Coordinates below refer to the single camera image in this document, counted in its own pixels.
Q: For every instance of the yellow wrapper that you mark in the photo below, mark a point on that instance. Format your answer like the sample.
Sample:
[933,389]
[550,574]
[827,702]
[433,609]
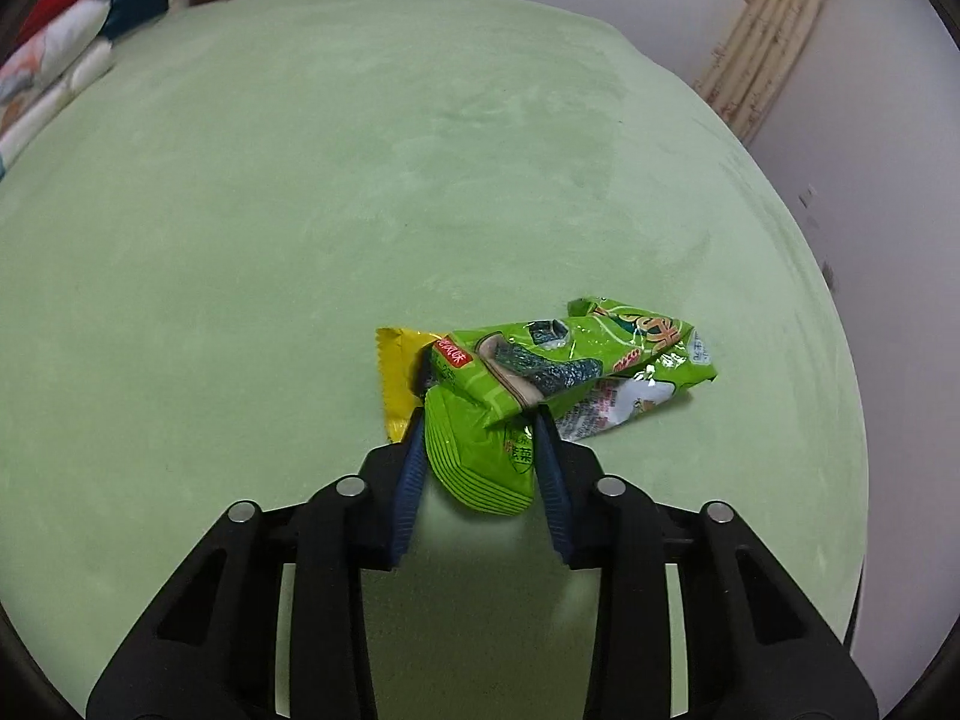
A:
[397,382]

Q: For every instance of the light green bed sheet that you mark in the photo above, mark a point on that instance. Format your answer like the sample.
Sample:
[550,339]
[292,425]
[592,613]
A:
[300,202]

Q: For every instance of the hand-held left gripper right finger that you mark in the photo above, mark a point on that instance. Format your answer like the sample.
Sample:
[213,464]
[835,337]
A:
[553,499]

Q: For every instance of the white pillow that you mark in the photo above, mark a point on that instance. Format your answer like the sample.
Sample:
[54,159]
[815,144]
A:
[52,97]

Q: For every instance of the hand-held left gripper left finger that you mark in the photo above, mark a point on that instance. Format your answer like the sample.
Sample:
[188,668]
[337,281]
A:
[405,495]

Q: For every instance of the green seaweed snack wrapper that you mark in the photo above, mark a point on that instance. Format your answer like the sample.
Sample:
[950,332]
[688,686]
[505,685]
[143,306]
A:
[600,360]

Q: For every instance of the lime green striped wrapper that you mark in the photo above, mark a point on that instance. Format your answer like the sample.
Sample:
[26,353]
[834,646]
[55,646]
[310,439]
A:
[469,457]

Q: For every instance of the thick cream pipe bundle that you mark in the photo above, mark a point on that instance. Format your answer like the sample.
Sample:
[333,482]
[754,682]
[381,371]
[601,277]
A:
[765,37]

